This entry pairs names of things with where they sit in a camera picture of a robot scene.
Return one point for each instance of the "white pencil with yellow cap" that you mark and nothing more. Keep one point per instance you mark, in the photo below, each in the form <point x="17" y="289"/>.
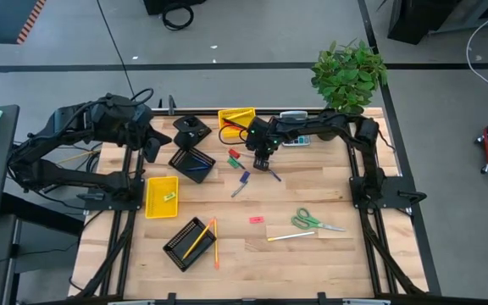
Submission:
<point x="290" y="236"/>

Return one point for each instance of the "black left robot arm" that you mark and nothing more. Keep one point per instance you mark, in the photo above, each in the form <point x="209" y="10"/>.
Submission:
<point x="57" y="178"/>

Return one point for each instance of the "black mat with orange edge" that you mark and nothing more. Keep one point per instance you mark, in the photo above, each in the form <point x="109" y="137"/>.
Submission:
<point x="2" y="21"/>

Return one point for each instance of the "green eraser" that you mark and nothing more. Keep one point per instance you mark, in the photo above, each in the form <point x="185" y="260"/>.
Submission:
<point x="232" y="163"/>

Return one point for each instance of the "black cabinet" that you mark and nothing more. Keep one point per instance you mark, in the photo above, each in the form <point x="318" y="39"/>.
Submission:
<point x="413" y="21"/>

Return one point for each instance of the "dark blue pen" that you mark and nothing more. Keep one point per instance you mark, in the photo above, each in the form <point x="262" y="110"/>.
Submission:
<point x="275" y="175"/>

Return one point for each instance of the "potted green plant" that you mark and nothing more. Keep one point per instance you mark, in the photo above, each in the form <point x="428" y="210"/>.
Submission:
<point x="347" y="76"/>

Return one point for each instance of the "red eraser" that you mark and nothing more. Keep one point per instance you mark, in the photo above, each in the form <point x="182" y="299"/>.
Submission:
<point x="234" y="153"/>

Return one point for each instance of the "black table frame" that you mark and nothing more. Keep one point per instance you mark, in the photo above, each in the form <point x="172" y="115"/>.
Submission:
<point x="400" y="192"/>

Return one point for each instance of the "yellow-green eraser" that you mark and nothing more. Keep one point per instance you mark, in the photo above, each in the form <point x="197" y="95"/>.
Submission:
<point x="169" y="196"/>

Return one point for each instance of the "red pen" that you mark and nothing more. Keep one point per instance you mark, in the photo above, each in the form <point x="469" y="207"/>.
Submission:
<point x="227" y="125"/>

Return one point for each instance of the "grey desk calculator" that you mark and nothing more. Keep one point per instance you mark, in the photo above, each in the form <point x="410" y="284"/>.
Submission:
<point x="297" y="142"/>

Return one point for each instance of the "black plastic bin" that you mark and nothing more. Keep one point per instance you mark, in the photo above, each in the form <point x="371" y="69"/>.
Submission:
<point x="176" y="250"/>
<point x="179" y="161"/>

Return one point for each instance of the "yellow plastic bin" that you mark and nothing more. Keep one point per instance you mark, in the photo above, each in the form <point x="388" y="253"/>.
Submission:
<point x="159" y="205"/>
<point x="223" y="115"/>

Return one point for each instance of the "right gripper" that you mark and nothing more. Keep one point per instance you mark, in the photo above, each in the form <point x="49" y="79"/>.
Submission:
<point x="262" y="136"/>

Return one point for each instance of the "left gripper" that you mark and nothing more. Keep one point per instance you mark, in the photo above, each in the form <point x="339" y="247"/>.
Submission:
<point x="136" y="125"/>

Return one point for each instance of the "black equipment case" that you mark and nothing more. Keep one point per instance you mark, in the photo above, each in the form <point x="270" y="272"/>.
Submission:
<point x="155" y="5"/>

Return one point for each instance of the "black tape dispenser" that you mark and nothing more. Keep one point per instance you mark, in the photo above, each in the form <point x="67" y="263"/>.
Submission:
<point x="191" y="131"/>

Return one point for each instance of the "pink eraser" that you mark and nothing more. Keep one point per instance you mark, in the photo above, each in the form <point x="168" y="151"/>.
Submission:
<point x="256" y="220"/>

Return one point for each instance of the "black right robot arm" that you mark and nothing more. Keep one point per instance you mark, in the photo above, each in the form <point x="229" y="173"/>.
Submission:
<point x="312" y="125"/>

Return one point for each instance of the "grey pen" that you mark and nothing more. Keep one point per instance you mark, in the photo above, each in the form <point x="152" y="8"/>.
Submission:
<point x="239" y="190"/>

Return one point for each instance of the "yellow pencil with eraser cap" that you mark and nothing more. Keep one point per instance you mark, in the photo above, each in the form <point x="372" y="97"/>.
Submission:
<point x="197" y="239"/>
<point x="216" y="245"/>

